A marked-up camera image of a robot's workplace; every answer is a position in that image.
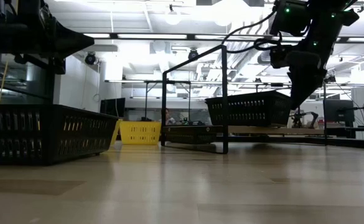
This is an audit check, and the black plastic basket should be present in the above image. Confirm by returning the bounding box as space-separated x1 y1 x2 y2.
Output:
204 90 293 128
0 104 119 166

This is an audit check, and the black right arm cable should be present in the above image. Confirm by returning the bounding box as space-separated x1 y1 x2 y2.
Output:
221 11 284 54

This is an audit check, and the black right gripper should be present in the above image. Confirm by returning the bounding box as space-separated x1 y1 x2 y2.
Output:
269 43 326 110

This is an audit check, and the black aluminium rig frame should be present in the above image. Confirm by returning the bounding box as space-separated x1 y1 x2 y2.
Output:
215 135 364 151

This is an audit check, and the background black table frame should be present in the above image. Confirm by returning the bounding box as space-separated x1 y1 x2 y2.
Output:
143 79 192 123

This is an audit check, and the thin yellow rod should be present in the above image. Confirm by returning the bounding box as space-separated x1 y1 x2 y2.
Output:
0 60 9 105

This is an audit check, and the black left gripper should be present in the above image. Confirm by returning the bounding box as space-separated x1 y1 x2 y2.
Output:
16 0 95 59

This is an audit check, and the black monitor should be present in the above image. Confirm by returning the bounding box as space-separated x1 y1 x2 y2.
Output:
100 97 126 118
324 99 355 124

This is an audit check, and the person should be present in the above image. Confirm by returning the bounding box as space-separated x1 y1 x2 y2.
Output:
164 108 178 126

